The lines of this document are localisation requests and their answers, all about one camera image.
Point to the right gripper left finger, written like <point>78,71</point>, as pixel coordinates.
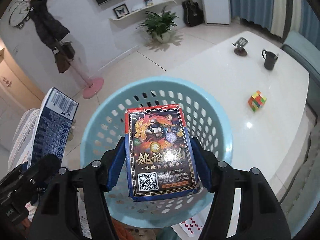
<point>57,216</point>

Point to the white blue milk carton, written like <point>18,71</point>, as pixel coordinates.
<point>52,126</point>

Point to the playing card box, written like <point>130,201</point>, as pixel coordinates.
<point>159,158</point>

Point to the striped woven sofa cover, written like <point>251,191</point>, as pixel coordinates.
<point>23,139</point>

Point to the orange snack bag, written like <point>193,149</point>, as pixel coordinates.
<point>129,232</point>

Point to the red patterned playing card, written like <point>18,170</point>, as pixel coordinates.
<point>192,226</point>

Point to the light blue plastic basket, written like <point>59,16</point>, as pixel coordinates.
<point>205,120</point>

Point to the colourful puzzle cube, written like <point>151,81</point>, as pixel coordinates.
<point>256,101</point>

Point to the pink coat rack stand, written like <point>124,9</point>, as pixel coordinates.
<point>92,85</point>

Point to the white coffee table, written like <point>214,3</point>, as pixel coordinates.
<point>263,138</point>

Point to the brown hanging bag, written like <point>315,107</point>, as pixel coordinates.
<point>63,54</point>

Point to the black mug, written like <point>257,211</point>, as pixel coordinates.
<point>270,59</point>

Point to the black hanging jacket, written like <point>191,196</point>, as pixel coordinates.
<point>49,30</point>

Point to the phone stand on coaster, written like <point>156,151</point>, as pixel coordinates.
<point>239,46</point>

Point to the framed butterfly picture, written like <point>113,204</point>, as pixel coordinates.
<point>121,11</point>

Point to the black acoustic guitar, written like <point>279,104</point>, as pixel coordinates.
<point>193,15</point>

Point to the blue curtain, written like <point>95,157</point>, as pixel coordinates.
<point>280,17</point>

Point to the green potted plant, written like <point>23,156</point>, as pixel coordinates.
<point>158,25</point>

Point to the white refrigerator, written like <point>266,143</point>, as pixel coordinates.
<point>217,12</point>

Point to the round wall clock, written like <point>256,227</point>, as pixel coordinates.
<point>19,13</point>

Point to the white lower wall shelf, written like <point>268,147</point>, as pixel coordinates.
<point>166,2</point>

